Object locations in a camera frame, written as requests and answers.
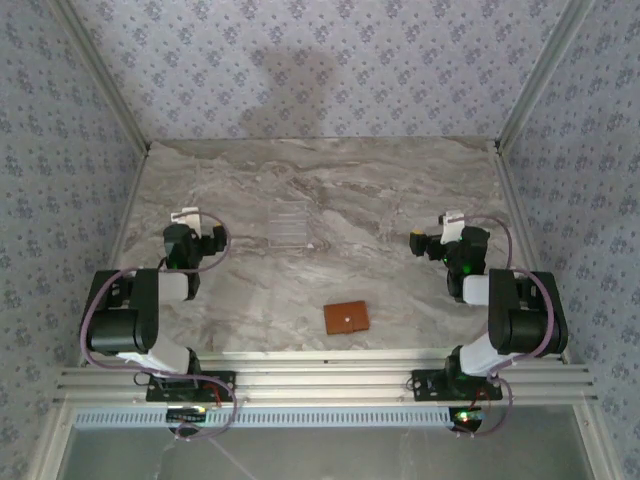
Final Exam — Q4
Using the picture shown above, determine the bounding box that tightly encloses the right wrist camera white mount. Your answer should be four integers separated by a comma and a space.
437, 210, 467, 246

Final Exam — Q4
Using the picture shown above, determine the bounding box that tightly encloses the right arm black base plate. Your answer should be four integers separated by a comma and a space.
410, 368, 503, 403

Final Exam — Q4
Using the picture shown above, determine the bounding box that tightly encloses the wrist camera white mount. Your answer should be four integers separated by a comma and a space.
170, 206, 203, 237
437, 210, 467, 246

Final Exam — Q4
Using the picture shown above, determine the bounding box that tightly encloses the slotted grey cable duct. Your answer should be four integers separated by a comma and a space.
72, 405, 454, 429

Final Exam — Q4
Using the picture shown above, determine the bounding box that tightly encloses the brown leather card holder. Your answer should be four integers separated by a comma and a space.
323, 299, 371, 337

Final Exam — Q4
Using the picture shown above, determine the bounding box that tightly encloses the aluminium side rail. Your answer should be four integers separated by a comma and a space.
493, 141, 572, 365
78, 147, 153, 367

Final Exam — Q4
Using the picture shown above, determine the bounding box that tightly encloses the aluminium front rail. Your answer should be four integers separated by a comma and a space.
53, 348, 599, 404

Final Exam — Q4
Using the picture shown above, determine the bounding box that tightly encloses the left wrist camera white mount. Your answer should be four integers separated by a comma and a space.
170, 206, 203, 237

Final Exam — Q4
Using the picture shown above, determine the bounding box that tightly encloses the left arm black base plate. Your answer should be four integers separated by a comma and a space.
145, 370, 237, 403

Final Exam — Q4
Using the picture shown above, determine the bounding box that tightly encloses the aluminium corner post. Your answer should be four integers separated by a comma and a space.
48, 0, 152, 153
495, 0, 597, 153

